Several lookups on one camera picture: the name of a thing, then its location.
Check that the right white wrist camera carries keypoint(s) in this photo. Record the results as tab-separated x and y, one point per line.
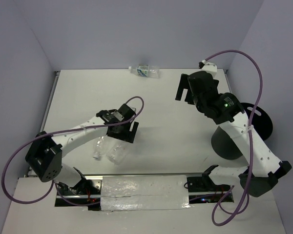
208	67

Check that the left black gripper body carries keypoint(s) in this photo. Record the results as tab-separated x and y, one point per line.
123	132

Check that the black round bin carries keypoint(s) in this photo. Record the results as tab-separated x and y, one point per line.
224	146

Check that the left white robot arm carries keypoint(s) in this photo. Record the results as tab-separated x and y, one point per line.
45	154

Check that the clear bottle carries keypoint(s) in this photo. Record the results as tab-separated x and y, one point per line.
101	146
118	152

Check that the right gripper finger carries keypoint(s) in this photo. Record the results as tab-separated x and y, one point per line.
190	98
183	85

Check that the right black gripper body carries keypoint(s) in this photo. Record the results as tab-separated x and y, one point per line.
198	102

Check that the labelled bottle at back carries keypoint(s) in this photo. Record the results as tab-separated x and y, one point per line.
145	70

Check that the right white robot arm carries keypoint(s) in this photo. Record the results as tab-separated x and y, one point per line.
234	137

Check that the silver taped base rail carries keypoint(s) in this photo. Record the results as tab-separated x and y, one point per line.
141	193

